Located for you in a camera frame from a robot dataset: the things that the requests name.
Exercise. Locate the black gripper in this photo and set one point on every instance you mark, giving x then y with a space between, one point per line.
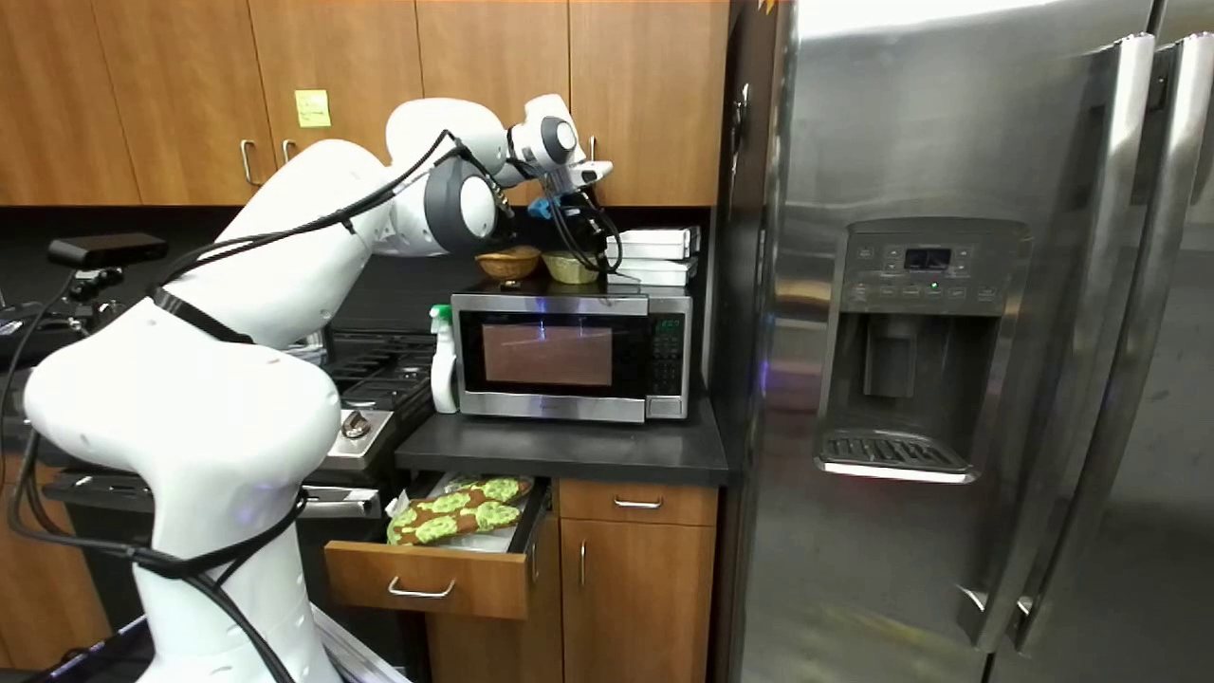
578 215

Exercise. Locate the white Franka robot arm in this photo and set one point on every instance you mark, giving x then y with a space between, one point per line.
228 421

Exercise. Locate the closed wooden drawer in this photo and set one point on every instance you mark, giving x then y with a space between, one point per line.
638 503

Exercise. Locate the open wooden drawer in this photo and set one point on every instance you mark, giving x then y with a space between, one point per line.
432 576

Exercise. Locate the white flat box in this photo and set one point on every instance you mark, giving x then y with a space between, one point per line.
655 242
652 271

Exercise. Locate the brown wicker basket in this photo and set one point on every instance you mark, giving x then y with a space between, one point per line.
509 263

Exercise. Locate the stainless steel microwave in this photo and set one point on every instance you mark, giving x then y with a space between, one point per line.
572 356

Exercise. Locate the brown wooden upper cabinet door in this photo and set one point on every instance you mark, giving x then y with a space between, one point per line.
50 99
177 89
366 50
648 99
496 50

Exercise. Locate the brown wooden cabinet door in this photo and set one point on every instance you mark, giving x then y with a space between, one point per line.
648 99
50 99
177 89
366 50
496 50
638 608
496 652

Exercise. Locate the white spray bottle green nozzle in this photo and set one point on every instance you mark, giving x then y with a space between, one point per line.
442 368

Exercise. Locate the black gas stove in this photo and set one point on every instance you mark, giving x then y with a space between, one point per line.
382 383

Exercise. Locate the green brown patterned oven mitt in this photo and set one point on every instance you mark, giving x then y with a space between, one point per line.
456 505

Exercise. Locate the yellow sticky note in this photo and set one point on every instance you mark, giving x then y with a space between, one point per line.
313 110

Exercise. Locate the brown wooden lower cabinet door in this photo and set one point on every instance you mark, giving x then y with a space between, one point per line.
496 652
638 608

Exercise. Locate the stainless steel refrigerator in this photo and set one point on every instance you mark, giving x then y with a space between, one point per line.
961 383

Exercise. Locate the black flat box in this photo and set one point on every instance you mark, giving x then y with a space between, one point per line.
108 249

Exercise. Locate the brown wooden lower cabinet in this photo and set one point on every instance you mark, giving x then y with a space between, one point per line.
40 608

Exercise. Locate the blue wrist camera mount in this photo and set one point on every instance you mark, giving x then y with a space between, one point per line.
539 207

